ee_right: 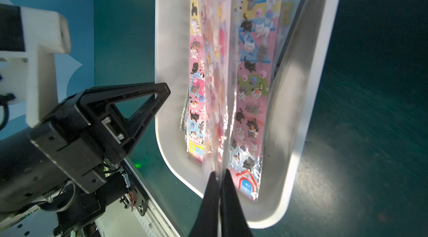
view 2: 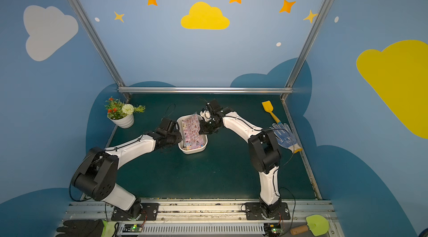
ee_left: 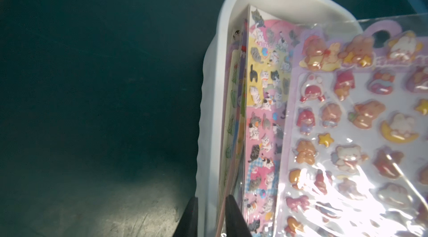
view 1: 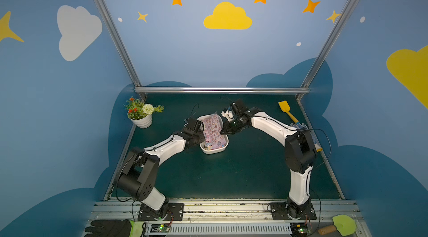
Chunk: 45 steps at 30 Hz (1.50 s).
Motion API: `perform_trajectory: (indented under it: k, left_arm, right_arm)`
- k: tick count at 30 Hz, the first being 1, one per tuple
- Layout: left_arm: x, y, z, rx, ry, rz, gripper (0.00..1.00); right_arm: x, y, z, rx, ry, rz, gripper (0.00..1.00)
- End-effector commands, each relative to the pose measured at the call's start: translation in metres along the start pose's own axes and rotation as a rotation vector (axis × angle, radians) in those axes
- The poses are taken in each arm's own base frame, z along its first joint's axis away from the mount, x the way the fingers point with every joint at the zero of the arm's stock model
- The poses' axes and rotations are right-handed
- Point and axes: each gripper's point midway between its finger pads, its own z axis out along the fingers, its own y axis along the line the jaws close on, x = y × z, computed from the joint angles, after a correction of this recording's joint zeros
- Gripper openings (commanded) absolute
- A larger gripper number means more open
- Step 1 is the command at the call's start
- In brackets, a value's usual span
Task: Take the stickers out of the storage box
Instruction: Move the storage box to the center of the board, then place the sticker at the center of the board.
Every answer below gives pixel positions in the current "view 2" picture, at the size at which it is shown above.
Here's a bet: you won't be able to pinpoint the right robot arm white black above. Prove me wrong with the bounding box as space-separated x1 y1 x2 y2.
200 100 282 219

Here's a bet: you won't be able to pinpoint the white pot artificial flowers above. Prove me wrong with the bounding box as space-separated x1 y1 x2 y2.
105 97 146 129

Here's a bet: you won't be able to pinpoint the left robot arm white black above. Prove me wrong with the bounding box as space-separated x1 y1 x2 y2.
70 118 182 221

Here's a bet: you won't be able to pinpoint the black green glove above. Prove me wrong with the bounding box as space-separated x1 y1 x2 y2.
56 219 119 237

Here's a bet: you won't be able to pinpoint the aluminium frame post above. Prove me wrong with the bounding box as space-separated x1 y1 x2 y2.
67 0 126 88
280 0 334 103

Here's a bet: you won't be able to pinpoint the aluminium frame left post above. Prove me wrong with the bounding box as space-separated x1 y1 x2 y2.
67 0 126 88

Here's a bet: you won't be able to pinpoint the white plastic storage box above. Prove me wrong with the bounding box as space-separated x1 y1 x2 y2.
177 114 208 155

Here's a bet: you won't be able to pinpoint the aluminium frame back bar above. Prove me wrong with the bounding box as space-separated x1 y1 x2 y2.
118 87 293 94

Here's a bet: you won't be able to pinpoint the aluminium frame right post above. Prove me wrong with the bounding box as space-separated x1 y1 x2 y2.
280 0 334 103

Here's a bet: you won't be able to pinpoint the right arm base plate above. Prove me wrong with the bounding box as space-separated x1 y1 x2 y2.
244 202 291 220

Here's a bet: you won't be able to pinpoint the pink bear sticker sheet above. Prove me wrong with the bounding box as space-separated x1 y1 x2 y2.
181 114 205 150

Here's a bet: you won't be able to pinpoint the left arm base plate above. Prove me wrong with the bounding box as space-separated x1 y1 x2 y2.
111 202 159 221

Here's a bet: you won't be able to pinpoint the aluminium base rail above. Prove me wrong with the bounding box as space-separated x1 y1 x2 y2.
53 198 345 237

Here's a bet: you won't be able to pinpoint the white vented cable duct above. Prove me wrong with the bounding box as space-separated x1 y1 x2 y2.
139 223 265 235

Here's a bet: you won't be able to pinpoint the yellow toy shovel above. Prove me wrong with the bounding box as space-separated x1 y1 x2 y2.
261 101 282 124

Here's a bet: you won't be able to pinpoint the blue dotted work glove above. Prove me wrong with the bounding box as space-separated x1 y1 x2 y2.
271 123 302 153

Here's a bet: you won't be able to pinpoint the green toy trowel wooden handle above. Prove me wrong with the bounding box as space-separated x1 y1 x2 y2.
290 215 329 237

